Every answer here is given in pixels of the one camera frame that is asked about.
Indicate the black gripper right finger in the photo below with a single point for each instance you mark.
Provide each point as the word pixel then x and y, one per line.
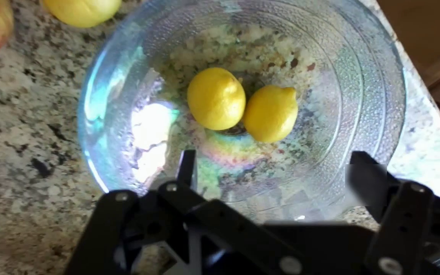
pixel 412 230

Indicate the clear glass bowl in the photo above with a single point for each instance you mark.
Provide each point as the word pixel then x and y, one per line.
pixel 331 77

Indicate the wooden lower cabinet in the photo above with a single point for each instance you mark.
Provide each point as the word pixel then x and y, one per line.
pixel 434 31

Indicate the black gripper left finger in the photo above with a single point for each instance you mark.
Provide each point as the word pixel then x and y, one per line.
pixel 128 234

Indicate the yellow lemon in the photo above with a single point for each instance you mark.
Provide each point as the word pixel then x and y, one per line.
pixel 82 10
pixel 215 100
pixel 270 115

